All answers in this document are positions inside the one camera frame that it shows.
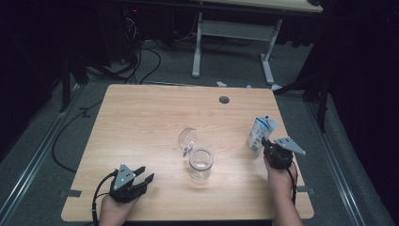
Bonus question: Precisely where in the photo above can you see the white and blue packet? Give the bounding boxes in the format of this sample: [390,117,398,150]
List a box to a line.
[247,115,279,159]

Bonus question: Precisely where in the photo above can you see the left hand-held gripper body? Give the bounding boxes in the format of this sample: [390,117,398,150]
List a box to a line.
[108,163,149,203]

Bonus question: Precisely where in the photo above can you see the person's left hand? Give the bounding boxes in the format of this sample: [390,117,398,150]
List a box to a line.
[98,194,139,226]

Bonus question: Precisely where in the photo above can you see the right hand-held gripper black cable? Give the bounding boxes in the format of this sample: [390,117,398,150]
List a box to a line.
[287,161,298,206]

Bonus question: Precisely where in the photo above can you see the hand-held gripper black cable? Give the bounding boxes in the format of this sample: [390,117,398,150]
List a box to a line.
[287,161,298,206]
[91,170,119,226]

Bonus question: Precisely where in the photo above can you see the white desk with metal frame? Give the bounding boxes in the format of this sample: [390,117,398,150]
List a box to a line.
[191,0,324,92]

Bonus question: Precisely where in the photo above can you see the clear glass jar hinged lid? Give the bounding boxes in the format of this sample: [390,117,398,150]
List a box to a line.
[177,126,215,182]

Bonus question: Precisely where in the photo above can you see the left hand-held gripper black cable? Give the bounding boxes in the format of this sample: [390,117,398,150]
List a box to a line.
[91,170,119,226]

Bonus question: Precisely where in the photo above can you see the metal floor rail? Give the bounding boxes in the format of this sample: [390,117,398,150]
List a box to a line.
[305,100,367,226]
[0,83,86,220]

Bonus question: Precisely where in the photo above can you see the black metal stand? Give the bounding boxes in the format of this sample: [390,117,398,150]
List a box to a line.
[59,55,130,113]
[272,70,331,133]

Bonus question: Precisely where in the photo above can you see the bundle of black cables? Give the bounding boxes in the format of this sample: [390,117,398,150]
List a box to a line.
[120,8,163,85]

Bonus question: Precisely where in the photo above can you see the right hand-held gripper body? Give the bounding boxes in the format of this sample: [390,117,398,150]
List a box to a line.
[263,137,307,170]

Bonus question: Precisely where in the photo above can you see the long black floor cable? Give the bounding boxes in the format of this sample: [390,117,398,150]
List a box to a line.
[51,99,105,174]

